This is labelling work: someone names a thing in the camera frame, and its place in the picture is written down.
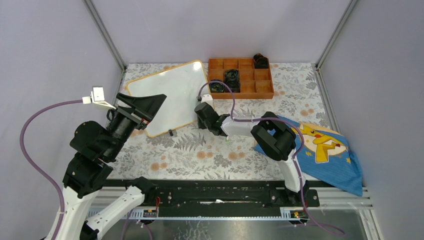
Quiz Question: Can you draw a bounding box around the purple cable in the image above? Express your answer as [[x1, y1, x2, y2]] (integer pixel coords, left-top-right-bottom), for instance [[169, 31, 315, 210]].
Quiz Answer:
[[19, 100, 84, 240], [197, 80, 345, 237]]

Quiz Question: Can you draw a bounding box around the dark rolled sock upper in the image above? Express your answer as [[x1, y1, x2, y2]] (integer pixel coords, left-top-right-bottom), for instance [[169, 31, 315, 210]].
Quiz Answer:
[[253, 53, 269, 69]]

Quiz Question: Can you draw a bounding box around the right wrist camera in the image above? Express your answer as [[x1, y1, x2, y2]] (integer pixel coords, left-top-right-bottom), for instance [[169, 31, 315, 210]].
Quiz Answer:
[[197, 94, 215, 109]]

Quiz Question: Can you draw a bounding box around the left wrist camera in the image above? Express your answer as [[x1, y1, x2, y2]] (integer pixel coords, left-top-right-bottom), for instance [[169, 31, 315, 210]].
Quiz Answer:
[[82, 86, 116, 110]]

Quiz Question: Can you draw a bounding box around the orange wooden compartment tray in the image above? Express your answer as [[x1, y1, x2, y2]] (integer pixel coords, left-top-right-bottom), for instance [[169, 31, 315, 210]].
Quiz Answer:
[[207, 57, 275, 99]]

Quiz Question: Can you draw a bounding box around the blue pikachu cloth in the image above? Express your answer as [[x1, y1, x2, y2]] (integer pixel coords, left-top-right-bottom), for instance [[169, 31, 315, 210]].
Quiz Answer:
[[254, 114, 364, 197]]

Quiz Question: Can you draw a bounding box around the dark rolled sock middle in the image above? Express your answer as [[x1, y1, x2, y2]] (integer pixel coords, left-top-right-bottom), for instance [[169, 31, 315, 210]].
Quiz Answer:
[[223, 69, 241, 93]]

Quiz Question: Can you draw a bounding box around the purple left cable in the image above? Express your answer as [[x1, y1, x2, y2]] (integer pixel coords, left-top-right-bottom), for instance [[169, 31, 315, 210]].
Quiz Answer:
[[19, 100, 84, 240]]

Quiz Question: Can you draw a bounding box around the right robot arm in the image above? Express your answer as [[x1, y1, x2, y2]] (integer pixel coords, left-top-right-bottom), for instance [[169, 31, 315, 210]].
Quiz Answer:
[[194, 102, 307, 206]]

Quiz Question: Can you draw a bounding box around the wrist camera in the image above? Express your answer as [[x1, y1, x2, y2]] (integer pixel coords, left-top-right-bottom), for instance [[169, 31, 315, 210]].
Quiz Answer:
[[197, 94, 215, 109], [82, 86, 116, 110]]

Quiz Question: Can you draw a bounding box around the dark rolled sock lower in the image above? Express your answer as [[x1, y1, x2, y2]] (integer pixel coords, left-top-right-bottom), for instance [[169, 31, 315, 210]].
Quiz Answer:
[[209, 79, 226, 93]]

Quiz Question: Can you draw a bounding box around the yellow framed whiteboard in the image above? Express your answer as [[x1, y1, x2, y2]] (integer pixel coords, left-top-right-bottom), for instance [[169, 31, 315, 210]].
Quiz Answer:
[[126, 60, 207, 138]]

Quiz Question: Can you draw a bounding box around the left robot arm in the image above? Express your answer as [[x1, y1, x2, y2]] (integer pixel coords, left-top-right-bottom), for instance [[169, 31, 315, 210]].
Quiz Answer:
[[47, 93, 167, 240]]

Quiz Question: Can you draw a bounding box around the dark rolled sock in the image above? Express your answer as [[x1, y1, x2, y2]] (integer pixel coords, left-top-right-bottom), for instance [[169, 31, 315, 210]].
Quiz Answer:
[[223, 69, 241, 93], [253, 53, 269, 69], [209, 79, 226, 93]]

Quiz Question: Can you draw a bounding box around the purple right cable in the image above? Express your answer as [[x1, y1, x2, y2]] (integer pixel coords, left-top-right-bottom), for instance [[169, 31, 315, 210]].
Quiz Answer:
[[197, 80, 345, 237]]

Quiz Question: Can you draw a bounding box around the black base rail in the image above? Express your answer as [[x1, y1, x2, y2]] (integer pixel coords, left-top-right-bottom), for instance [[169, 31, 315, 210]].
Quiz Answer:
[[99, 178, 321, 220]]

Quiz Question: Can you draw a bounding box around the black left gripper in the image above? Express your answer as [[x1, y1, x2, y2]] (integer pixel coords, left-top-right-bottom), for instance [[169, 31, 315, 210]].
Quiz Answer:
[[104, 91, 168, 160]]

